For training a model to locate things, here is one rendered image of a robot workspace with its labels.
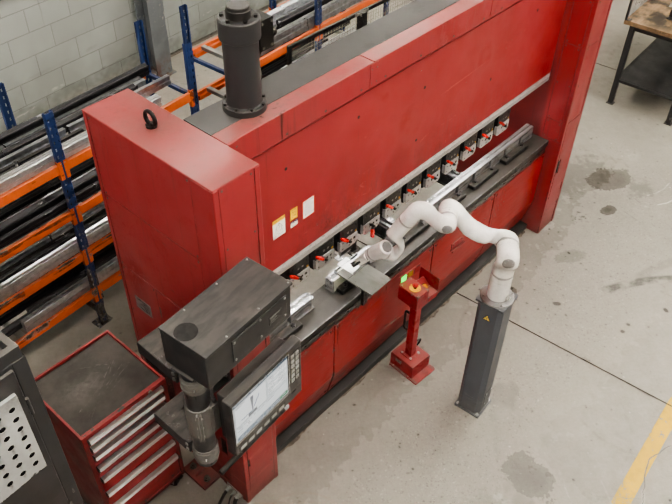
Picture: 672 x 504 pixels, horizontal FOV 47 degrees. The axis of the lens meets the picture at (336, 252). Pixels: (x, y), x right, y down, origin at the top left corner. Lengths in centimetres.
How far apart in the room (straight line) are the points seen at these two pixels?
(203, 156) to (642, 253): 428
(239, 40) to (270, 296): 102
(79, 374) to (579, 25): 382
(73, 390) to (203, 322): 131
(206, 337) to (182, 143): 83
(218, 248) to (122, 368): 121
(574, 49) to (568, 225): 166
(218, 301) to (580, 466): 283
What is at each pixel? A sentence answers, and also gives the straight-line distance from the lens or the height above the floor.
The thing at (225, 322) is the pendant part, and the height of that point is 195.
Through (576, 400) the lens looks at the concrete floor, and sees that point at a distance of 538.
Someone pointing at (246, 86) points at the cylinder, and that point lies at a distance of 330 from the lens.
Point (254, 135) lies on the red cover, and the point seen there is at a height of 227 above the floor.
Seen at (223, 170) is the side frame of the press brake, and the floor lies 230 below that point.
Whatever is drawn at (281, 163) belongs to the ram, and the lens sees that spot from 355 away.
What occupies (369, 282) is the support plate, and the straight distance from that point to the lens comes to 442.
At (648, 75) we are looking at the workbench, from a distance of 847.
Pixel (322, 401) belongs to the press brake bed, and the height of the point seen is 5.
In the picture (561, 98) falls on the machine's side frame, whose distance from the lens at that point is 581.
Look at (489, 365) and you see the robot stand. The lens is 475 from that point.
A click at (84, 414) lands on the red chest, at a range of 400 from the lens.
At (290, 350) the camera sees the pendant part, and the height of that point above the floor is 159.
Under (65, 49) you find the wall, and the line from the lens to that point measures 792.
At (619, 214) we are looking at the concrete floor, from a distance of 692.
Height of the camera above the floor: 411
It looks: 43 degrees down
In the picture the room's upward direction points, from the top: 1 degrees clockwise
